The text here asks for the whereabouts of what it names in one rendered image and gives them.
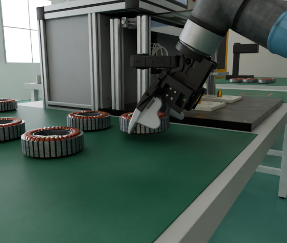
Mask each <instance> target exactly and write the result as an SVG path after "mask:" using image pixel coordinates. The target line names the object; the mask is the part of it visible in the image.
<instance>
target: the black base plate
mask: <svg viewBox="0 0 287 243"><path fill-rule="evenodd" d="M283 100H284V99H283V98H269V97H252V96H242V99H241V100H238V101H236V102H233V103H226V106H223V107H221V108H218V109H216V110H214V111H202V110H190V111H187V110H186V109H183V110H182V113H183V114H184V119H182V120H180V119H177V118H175V117H173V116H170V115H169V122H173V123H181V124H189V125H197V126H205V127H214V128H222V129H230V130H238V131H246V132H251V131H253V130H254V129H255V128H256V127H257V126H258V125H259V124H260V123H262V122H263V121H264V120H265V119H266V118H267V117H268V116H269V115H271V114H272V113H273V112H274V111H275V110H276V109H277V108H278V107H279V106H281V105H282V104H283ZM136 106H137V102H134V103H130V104H125V105H124V109H121V110H116V109H112V107H110V108H105V112H107V113H109V114H110V115H112V116H121V115H123V114H125V113H129V112H134V111H135V109H136Z"/></svg>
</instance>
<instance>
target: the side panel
mask: <svg viewBox="0 0 287 243"><path fill-rule="evenodd" d="M37 26H38V40H39V53H40V67H41V87H42V101H43V108H48V109H56V110H64V111H72V112H77V111H78V112H79V111H91V110H92V111H94V110H95V111H97V110H98V111H104V109H103V108H100V88H99V56H98V24H97V13H92V14H91V13H88V15H81V16H73V17H66V18H58V19H51V20H37Z"/></svg>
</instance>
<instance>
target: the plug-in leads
mask: <svg viewBox="0 0 287 243"><path fill-rule="evenodd" d="M154 45H155V47H154ZM157 45H158V46H159V47H157V48H156V46H157ZM161 48H164V47H163V46H160V44H155V43H154V44H153V49H152V54H151V55H155V53H156V55H157V51H158V50H159V49H160V50H161V55H163V53H162V49H161ZM155 49H156V50H155ZM164 50H165V51H166V55H168V52H167V50H166V49H165V48H164Z"/></svg>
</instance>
